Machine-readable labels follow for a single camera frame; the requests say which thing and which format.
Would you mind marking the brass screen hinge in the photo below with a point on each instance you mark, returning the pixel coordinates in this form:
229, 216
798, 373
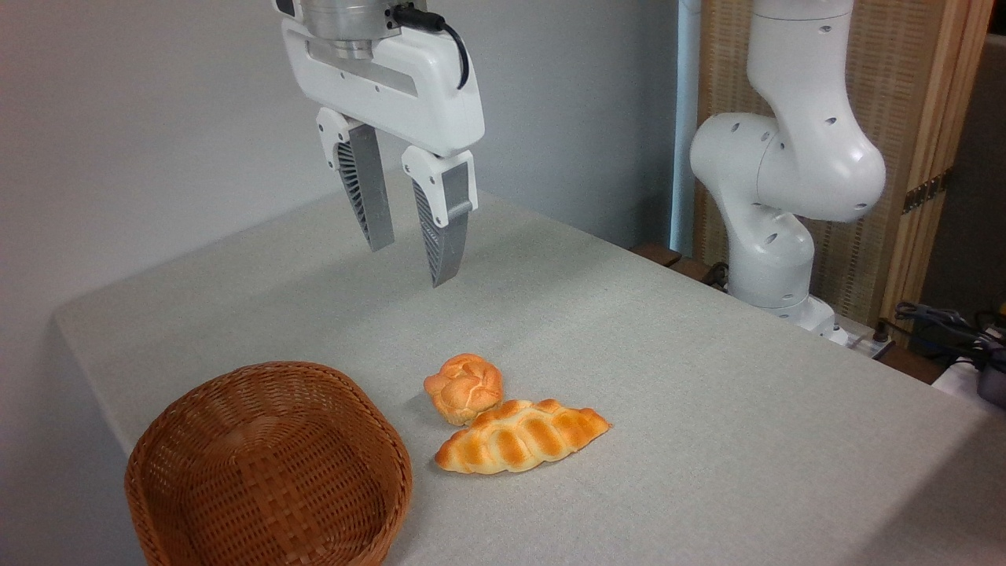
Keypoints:
927, 191

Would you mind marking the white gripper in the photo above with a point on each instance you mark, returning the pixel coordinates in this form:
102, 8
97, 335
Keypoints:
401, 90

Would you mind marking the long braided bread loaf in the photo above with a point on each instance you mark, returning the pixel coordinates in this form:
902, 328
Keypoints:
519, 440

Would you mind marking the round knotted bread roll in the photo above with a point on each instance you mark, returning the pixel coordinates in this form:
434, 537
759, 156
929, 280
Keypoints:
464, 389

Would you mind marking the brown wicker basket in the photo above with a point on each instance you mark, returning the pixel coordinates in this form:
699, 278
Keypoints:
267, 472

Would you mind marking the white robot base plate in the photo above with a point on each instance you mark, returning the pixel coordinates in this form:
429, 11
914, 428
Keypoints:
853, 338

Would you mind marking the white vertical pole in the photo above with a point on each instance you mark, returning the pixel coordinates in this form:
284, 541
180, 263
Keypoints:
682, 118

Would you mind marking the grey tablecloth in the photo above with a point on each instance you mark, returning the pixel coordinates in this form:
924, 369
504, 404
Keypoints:
668, 354

